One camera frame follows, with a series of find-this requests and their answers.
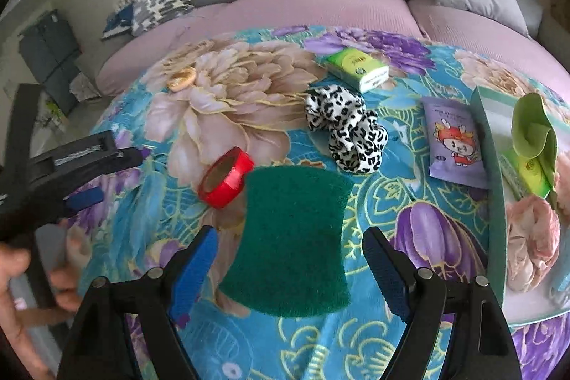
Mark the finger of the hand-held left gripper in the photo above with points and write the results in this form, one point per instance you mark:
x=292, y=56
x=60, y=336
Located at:
x=98, y=159
x=84, y=199

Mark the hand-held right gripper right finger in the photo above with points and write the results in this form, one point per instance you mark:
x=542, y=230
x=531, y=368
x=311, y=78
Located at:
x=387, y=273

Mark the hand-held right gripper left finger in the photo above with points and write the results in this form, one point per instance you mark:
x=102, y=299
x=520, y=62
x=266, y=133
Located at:
x=193, y=273

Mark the dark green scouring pad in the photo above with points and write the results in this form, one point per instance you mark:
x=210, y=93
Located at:
x=289, y=242

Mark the teal shallow box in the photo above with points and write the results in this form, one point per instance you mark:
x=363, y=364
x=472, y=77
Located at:
x=494, y=184

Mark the pink fluffy cloth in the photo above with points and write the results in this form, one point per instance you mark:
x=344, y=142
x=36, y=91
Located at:
x=530, y=242

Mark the light green cloth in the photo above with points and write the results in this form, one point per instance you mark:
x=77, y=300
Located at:
x=530, y=130

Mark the person's left hand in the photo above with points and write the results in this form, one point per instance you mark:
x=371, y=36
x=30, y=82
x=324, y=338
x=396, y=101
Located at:
x=67, y=286

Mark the red tape roll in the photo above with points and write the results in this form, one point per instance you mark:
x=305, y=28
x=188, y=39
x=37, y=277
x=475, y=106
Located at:
x=231, y=179

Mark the orange heart-shaped box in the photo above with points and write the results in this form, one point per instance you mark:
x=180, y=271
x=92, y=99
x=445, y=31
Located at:
x=181, y=79

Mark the dark grey storage box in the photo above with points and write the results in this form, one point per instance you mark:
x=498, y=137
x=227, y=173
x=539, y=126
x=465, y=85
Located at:
x=49, y=50

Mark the leopard print scrunchie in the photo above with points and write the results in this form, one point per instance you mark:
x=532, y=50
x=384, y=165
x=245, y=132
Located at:
x=334, y=104
x=360, y=148

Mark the blue pillow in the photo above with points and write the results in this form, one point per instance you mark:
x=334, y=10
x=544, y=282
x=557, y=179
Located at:
x=118, y=21

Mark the purple cartoon wipes packet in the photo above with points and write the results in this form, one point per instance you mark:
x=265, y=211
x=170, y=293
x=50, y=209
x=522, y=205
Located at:
x=454, y=139

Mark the black white patterned pillow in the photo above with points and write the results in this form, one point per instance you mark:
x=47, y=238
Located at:
x=162, y=4

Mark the floral blanket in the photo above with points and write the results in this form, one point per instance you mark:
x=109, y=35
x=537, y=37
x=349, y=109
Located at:
x=267, y=117

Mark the small green tissue pack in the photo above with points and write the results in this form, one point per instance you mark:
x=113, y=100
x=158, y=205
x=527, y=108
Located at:
x=532, y=177

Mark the pink ribbed seat cover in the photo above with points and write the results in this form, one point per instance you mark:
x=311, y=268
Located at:
x=467, y=28
x=289, y=10

